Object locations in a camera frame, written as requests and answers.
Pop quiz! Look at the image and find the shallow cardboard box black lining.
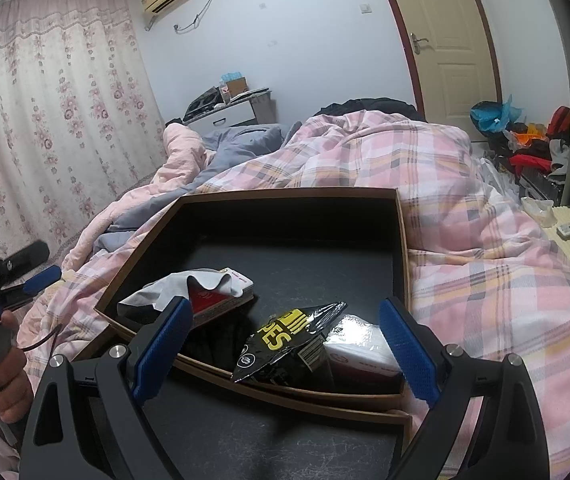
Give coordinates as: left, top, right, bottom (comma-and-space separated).
72, 340, 413, 480

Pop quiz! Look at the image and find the beige door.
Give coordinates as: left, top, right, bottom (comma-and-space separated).
372, 0, 503, 143

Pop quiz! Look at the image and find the white nightstand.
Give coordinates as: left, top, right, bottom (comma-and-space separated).
182, 89, 276, 128

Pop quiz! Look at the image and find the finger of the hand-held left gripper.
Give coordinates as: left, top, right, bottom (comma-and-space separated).
0, 241, 50, 281
0, 265, 62, 311

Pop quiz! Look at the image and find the red cloth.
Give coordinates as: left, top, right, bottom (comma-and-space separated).
509, 154, 554, 175

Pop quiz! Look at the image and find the dark clothing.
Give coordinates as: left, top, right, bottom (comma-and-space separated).
315, 97, 423, 123

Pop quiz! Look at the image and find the red bag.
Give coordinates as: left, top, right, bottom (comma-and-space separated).
547, 105, 570, 138

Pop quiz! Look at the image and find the person's left hand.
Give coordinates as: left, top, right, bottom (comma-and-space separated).
0, 312, 33, 423

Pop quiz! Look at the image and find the grey quilt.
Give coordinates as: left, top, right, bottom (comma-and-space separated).
92, 121, 303, 251

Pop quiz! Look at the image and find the orange bag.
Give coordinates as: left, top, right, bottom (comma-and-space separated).
512, 125, 548, 148

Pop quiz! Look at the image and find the floral curtain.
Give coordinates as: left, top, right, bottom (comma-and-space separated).
0, 0, 166, 271

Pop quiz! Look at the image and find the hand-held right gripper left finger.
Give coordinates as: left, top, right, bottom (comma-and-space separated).
18, 296, 195, 480

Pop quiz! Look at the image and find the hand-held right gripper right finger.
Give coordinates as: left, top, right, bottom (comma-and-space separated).
378, 296, 550, 480

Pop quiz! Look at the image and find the clear plastic bag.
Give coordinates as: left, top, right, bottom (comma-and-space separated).
521, 196, 556, 226

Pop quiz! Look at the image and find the small cardboard box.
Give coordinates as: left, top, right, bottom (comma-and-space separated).
217, 71, 250, 103

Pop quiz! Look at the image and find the pink quilt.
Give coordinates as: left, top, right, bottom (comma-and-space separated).
60, 122, 216, 271

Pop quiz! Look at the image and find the air conditioner cable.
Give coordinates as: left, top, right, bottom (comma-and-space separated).
172, 0, 221, 36

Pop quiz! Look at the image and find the deep cardboard box black lining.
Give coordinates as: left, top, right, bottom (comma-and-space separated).
94, 187, 413, 411

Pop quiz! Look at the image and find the blue plastic bag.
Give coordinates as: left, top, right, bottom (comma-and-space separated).
470, 100, 523, 133

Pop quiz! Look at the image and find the pink plaid blanket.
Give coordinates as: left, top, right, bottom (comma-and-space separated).
15, 110, 570, 480

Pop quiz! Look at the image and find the black cable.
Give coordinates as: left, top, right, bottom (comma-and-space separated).
18, 325, 63, 356

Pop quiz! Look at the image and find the slim red tissue pack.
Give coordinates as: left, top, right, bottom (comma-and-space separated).
187, 269, 255, 331

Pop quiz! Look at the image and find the black bag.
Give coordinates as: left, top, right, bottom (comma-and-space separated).
185, 87, 223, 116

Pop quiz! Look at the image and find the white cloth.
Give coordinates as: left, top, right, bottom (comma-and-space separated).
118, 269, 246, 318

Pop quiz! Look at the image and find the black wipes packet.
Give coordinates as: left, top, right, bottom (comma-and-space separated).
232, 301, 348, 383

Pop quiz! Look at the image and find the large white red tissue pack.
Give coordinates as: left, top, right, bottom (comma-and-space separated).
324, 314, 407, 382

